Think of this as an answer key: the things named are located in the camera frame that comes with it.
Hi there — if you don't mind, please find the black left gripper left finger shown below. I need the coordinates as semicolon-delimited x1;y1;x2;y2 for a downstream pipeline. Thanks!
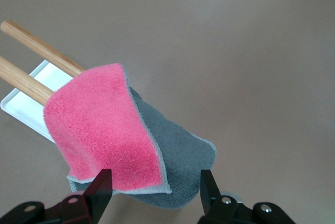
5;169;114;224

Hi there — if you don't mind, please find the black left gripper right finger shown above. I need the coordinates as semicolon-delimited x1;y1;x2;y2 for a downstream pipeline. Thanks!
197;169;297;224

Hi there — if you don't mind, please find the pink and grey cloth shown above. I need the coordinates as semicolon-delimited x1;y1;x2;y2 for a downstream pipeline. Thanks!
43;63;218;211

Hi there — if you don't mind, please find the white rectangular tray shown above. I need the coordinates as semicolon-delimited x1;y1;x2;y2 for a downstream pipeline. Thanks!
0;60;73;144

